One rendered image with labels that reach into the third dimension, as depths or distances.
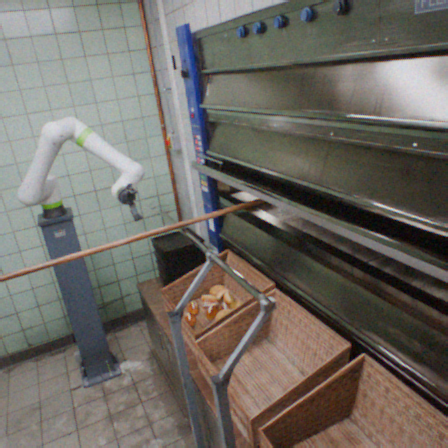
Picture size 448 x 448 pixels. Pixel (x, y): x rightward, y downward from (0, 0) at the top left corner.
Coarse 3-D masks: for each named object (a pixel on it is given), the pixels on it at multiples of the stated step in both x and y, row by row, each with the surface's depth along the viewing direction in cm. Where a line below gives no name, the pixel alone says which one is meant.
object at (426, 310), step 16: (256, 208) 226; (272, 224) 203; (288, 224) 199; (304, 240) 180; (320, 240) 178; (320, 256) 171; (336, 256) 162; (352, 256) 161; (352, 272) 155; (368, 272) 148; (384, 272) 146; (384, 288) 141; (400, 288) 136; (416, 288) 135; (416, 304) 129; (432, 304) 126
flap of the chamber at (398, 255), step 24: (216, 168) 229; (240, 168) 229; (288, 192) 175; (312, 216) 142; (336, 216) 142; (360, 216) 141; (360, 240) 122; (408, 240) 118; (432, 240) 119; (408, 264) 107
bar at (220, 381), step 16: (192, 240) 200; (208, 256) 181; (192, 288) 183; (256, 288) 149; (272, 304) 140; (176, 320) 182; (256, 320) 142; (176, 336) 185; (176, 352) 189; (240, 352) 141; (224, 368) 142; (192, 384) 196; (224, 384) 141; (192, 400) 198; (224, 400) 143; (192, 416) 201; (224, 416) 145; (224, 432) 147
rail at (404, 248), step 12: (204, 168) 225; (240, 180) 188; (264, 192) 170; (288, 204) 155; (300, 204) 148; (324, 216) 136; (348, 228) 126; (360, 228) 122; (384, 240) 114; (408, 252) 107; (420, 252) 104; (432, 264) 101; (444, 264) 98
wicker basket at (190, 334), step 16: (224, 256) 262; (240, 256) 250; (192, 272) 255; (224, 272) 265; (240, 272) 248; (256, 272) 230; (176, 288) 253; (208, 288) 263; (224, 288) 267; (240, 288) 248; (272, 288) 215; (208, 320) 238; (192, 336) 207
